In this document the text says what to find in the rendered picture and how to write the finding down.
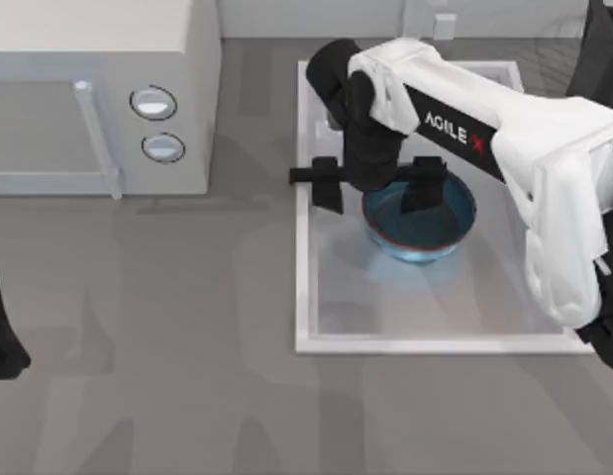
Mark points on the pale microwave oven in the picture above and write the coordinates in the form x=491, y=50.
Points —
x=197, y=74

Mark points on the dark cabinet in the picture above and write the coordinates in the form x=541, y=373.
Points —
x=600, y=44

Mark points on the blue bowl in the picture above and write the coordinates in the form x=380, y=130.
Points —
x=425, y=237

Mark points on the glass microwave door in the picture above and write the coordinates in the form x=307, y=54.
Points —
x=33, y=128

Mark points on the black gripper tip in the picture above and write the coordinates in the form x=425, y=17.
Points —
x=1, y=326

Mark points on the white sink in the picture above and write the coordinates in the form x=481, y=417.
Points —
x=425, y=307

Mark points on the small round microwave knob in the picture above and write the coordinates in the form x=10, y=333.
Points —
x=163, y=148

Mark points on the large round microwave knob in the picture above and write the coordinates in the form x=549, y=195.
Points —
x=153, y=103

